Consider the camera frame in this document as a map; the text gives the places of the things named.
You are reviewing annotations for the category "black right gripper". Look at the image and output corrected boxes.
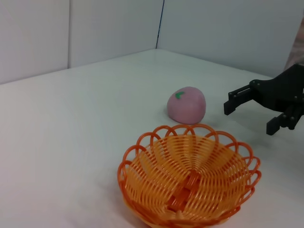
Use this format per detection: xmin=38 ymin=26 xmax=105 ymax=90
xmin=223 ymin=63 xmax=304 ymax=136

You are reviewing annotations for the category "pink toy peach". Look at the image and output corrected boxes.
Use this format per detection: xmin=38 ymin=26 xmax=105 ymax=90
xmin=167 ymin=86 xmax=207 ymax=124

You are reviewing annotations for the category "orange woven plastic basket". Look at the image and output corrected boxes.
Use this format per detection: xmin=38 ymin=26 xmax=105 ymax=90
xmin=117 ymin=123 xmax=261 ymax=228

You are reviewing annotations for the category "pale pink blurred object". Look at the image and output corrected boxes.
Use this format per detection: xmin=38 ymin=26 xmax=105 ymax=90
xmin=283 ymin=18 xmax=304 ymax=70

